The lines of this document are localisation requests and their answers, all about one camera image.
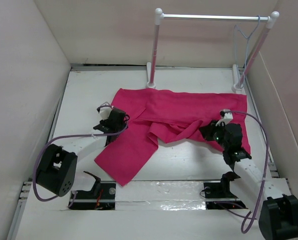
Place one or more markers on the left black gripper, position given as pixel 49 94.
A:
pixel 122 127

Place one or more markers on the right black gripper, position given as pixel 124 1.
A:
pixel 207 130

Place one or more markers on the pink trousers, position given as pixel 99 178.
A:
pixel 160 115

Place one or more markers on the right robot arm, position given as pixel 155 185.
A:
pixel 276 211

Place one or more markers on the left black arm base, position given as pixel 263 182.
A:
pixel 89 192

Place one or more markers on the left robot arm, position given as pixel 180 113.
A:
pixel 54 172

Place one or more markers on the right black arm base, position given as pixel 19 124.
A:
pixel 217 194

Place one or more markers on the white clothes rack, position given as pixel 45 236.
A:
pixel 159 16

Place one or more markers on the silver taped centre panel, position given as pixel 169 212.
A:
pixel 160 195

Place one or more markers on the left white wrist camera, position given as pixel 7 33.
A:
pixel 105 109

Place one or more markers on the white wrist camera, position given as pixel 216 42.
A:
pixel 226 118
pixel 105 109

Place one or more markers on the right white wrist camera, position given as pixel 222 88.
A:
pixel 226 118

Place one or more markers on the light blue wire hanger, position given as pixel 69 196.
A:
pixel 242 76

